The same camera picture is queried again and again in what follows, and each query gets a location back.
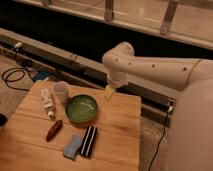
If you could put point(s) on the black white striped block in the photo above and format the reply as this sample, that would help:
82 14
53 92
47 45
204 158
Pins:
88 141

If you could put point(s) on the clear plastic cup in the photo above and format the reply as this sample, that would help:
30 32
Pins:
61 91

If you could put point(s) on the white plug on rail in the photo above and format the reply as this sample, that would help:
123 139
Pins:
18 45

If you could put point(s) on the green ceramic bowl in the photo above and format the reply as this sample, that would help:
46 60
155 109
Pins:
81 109

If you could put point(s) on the blue object on floor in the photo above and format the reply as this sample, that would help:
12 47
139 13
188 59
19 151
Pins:
40 76

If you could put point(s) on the white tube with cap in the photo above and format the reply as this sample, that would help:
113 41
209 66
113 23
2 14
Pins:
48 103

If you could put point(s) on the pale yellow suction end effector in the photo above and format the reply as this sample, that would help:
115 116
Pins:
108 92

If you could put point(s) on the blue sponge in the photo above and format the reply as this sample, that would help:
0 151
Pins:
72 148

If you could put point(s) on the dark red brown utensil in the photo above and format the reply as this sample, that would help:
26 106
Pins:
53 130

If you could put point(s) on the black object at left edge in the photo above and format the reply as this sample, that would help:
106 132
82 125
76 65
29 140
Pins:
3 119

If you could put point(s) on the white wall plug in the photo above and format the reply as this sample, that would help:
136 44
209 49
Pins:
170 106

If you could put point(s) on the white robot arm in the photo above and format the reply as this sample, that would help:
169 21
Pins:
190 145

